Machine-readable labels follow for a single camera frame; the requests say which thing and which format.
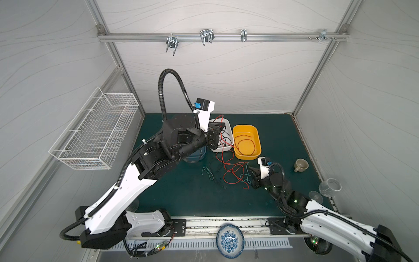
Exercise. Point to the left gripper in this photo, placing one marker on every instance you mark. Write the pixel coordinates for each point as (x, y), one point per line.
(213, 129)

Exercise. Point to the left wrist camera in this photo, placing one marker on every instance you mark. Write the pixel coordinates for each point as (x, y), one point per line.
(203, 109)

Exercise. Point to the beige mug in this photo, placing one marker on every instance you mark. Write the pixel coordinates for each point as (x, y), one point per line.
(301, 165)

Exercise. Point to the white plastic bin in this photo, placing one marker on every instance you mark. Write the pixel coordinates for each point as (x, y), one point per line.
(226, 140)

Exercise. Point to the metal U-bolt hook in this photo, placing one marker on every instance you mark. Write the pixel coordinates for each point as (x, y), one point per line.
(207, 36)

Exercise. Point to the wine glass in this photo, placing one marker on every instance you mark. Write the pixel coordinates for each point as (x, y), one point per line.
(316, 196)

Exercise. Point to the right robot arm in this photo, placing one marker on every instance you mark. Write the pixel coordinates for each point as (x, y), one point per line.
(303, 215)

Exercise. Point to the white wire basket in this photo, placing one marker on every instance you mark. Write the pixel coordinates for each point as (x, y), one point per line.
(94, 136)

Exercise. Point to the aluminium crossbar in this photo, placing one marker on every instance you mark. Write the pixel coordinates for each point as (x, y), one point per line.
(219, 37)

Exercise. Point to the blue plastic bin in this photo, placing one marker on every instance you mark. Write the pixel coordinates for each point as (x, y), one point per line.
(196, 156)

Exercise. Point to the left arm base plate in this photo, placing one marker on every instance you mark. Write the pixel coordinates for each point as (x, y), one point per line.
(176, 228)

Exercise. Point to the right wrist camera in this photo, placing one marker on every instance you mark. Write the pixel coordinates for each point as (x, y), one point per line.
(264, 163)

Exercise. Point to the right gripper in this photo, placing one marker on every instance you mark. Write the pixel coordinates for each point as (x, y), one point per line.
(257, 178)

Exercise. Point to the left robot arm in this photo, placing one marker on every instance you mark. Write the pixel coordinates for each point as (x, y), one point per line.
(107, 222)

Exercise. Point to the clear glass jar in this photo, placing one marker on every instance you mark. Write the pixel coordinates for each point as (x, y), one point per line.
(330, 187)

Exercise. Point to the yellow plastic bin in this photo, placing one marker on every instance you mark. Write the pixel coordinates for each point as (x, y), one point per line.
(247, 145)

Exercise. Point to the blue white patterned plate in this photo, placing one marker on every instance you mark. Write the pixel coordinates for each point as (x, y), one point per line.
(230, 241)

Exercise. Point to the small metal bracket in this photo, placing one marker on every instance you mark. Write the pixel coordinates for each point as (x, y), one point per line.
(243, 35)

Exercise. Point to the metal clamp hook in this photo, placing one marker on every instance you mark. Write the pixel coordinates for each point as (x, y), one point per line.
(172, 43)

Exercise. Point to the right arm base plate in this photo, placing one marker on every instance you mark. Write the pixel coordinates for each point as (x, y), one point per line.
(276, 226)

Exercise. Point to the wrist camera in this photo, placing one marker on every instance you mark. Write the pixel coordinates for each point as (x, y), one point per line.
(203, 109)
(264, 163)

